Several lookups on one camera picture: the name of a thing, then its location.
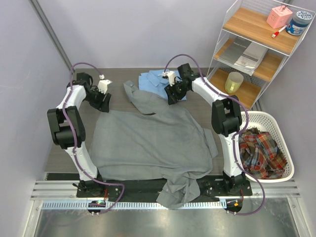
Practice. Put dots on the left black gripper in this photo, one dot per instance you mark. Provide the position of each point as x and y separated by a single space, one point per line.
102 106

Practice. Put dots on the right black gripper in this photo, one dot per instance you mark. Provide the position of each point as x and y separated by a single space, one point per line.
173 99

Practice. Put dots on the grey long sleeve shirt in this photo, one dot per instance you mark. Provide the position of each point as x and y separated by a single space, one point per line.
158 141

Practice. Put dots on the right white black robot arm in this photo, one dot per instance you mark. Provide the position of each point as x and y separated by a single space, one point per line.
226 119

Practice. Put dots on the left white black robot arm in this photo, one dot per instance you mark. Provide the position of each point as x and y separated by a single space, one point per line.
67 128

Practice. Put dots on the grey booklet stack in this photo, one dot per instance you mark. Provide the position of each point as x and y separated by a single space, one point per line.
243 55

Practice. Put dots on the folded light blue shirt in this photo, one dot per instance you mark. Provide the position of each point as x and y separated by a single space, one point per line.
153 82

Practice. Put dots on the yellow translucent cup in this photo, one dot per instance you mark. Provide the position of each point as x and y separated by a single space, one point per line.
233 82

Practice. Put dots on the white plastic laundry basket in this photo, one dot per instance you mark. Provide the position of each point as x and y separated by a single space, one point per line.
265 122

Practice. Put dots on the red plaid shirt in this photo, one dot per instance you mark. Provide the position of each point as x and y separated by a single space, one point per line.
260 155

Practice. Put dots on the red white marker pen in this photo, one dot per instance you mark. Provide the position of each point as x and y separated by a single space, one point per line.
278 32

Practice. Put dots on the pink cube power socket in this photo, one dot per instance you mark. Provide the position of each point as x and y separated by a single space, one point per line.
279 16

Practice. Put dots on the blue white lidded jar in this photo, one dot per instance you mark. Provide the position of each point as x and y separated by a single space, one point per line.
299 22

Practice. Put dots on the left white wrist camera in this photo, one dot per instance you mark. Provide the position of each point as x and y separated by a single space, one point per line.
103 85

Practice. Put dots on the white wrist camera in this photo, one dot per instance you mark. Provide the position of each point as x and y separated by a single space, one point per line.
103 85
171 76

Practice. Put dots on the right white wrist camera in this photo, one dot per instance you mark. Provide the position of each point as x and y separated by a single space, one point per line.
171 76

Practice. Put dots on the white wire wooden shelf rack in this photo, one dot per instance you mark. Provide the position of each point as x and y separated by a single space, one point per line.
256 40

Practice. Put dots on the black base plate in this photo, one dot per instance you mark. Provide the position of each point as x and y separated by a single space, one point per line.
210 186

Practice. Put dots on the white slotted cable duct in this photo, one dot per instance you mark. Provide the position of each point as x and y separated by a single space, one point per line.
96 205

